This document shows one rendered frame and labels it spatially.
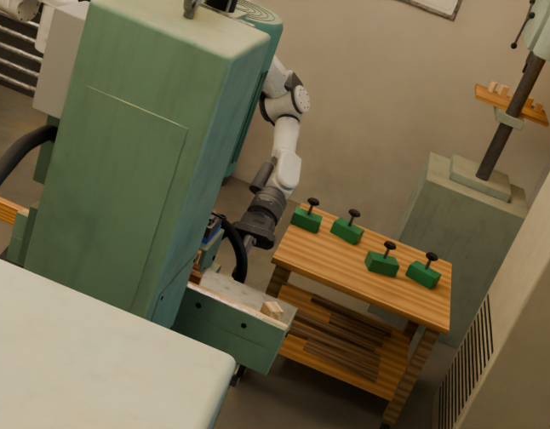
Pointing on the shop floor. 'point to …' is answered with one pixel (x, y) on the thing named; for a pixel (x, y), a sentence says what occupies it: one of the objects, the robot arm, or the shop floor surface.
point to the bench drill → (478, 188)
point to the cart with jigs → (426, 272)
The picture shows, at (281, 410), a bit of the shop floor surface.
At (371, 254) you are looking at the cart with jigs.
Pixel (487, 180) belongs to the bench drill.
